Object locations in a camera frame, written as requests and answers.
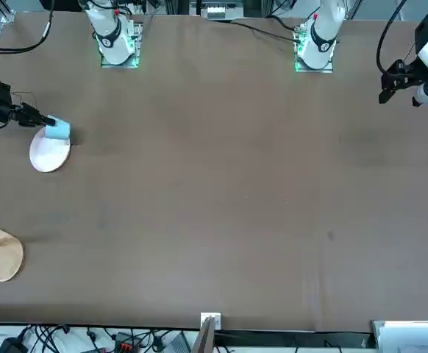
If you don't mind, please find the white plastic box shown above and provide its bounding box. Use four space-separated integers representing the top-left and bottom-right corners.
371 319 428 353

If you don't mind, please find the black ribbed power supply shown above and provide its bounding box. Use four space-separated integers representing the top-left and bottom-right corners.
165 332 192 353

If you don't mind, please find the red black power strip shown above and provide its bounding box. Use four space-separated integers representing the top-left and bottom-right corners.
113 332 135 353

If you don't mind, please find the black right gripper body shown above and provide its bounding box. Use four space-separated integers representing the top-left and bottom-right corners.
0 83 20 126

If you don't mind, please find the black cable on table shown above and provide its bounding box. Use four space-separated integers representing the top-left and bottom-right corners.
206 17 303 46

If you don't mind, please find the pink plate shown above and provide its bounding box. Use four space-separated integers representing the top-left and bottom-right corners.
29 126 71 174

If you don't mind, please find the aluminium frame post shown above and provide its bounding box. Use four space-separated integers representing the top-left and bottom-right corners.
193 312 223 353

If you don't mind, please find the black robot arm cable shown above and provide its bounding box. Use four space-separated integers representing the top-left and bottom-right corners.
377 0 409 74
0 0 56 54

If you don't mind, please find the wooden cup rack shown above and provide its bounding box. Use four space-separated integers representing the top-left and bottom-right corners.
0 227 26 283

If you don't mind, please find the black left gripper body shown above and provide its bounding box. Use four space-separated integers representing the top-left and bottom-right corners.
381 60 422 92

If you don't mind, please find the black power adapter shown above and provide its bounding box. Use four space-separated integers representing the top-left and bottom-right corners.
0 336 28 353

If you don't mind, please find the blue plastic cup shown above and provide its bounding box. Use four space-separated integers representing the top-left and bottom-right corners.
46 116 72 143

